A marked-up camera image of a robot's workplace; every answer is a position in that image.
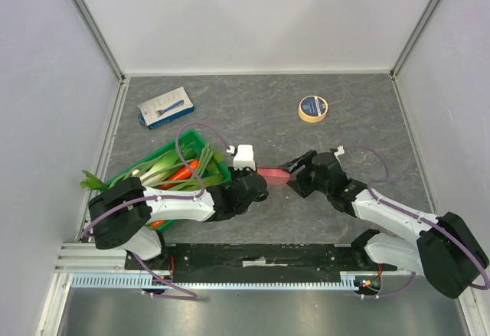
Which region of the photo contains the orange toy carrot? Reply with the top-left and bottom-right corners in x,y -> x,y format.
158,166 -> 193,190

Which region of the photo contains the green bean bundle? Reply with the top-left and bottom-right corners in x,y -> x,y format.
167,144 -> 224,191

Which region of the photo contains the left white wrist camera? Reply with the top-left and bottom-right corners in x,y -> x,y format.
227,145 -> 256,171

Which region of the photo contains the grey slotted cable duct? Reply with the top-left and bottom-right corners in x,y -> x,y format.
70,272 -> 371,291

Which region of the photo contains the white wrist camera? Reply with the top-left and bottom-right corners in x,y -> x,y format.
227,145 -> 256,171
331,145 -> 345,158

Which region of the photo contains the green plastic basket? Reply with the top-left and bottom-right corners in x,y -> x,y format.
93,130 -> 230,233

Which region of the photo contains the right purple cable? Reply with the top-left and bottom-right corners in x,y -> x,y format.
354,144 -> 490,301

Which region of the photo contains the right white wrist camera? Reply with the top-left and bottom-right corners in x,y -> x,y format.
331,145 -> 345,158

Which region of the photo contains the green leafy toy vegetable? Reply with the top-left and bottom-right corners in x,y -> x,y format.
79,170 -> 108,191

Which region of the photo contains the green toy leek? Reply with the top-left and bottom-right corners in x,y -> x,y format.
106,146 -> 198,190

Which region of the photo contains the blue white razor box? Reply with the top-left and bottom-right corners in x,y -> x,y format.
138,86 -> 195,129

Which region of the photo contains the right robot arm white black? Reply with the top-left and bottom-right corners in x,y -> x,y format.
280,147 -> 489,298

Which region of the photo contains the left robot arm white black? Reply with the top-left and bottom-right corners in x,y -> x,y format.
83,171 -> 269,269

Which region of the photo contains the pink paper box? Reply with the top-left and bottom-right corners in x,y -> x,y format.
256,168 -> 290,185

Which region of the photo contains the masking tape roll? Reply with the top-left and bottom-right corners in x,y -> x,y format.
298,95 -> 328,123

